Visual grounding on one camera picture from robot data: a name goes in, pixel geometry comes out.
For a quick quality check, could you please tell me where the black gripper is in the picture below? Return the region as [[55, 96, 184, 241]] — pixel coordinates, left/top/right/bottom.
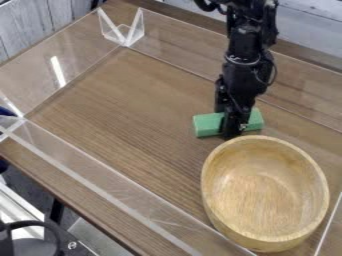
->
[[214, 54, 275, 138]]

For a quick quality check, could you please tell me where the green rectangular block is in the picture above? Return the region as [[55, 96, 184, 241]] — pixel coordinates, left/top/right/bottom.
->
[[192, 107, 264, 138]]

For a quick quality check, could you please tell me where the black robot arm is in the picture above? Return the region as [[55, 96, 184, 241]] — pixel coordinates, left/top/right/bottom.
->
[[194, 0, 278, 139]]

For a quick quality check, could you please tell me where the light wooden bowl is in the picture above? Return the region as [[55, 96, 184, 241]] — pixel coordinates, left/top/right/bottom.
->
[[200, 135, 330, 252]]

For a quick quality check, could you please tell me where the blue object at edge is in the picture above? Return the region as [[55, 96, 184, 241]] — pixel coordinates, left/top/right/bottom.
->
[[0, 106, 17, 117]]

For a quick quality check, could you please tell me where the black cable loop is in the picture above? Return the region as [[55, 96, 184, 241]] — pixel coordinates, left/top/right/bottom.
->
[[0, 218, 64, 256]]

